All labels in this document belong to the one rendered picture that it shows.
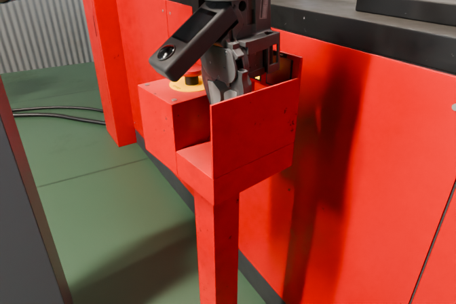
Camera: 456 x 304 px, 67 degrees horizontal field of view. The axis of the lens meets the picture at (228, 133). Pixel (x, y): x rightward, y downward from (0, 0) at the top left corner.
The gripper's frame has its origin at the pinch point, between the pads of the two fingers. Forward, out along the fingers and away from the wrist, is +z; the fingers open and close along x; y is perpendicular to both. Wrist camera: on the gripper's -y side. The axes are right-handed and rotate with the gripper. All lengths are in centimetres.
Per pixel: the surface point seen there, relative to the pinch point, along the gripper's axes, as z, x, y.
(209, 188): 4.1, -3.9, -6.9
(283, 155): 4.9, -4.9, 6.7
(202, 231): 22.5, 5.7, -3.4
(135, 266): 73, 51, -6
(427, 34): -12.1, -15.6, 22.4
